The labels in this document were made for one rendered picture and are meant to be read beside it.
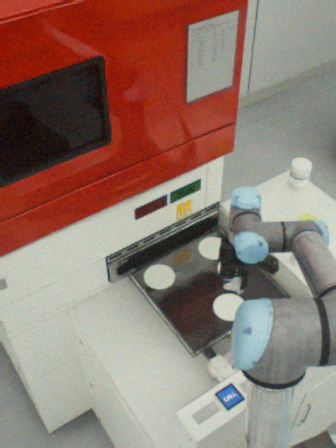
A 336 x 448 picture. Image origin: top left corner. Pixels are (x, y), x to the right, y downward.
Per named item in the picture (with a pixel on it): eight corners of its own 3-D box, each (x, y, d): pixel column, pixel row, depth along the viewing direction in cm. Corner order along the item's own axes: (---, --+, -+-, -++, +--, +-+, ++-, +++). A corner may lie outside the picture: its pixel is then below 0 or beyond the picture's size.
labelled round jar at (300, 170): (283, 182, 192) (287, 161, 185) (297, 174, 194) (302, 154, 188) (297, 193, 188) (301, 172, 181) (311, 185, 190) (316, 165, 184)
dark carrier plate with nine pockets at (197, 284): (132, 273, 172) (132, 272, 171) (216, 229, 185) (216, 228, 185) (194, 351, 152) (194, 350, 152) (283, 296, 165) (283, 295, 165)
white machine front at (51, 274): (5, 333, 165) (-29, 250, 136) (213, 227, 196) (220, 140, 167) (9, 340, 163) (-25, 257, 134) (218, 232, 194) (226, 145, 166)
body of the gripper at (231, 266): (217, 261, 151) (220, 229, 143) (247, 261, 150) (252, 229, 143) (219, 281, 145) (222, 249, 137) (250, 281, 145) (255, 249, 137)
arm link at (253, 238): (285, 241, 119) (278, 209, 127) (236, 242, 119) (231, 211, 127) (282, 265, 124) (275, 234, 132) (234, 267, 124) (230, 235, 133)
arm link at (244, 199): (232, 204, 126) (229, 183, 133) (228, 238, 133) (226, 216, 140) (265, 205, 126) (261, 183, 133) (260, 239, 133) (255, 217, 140)
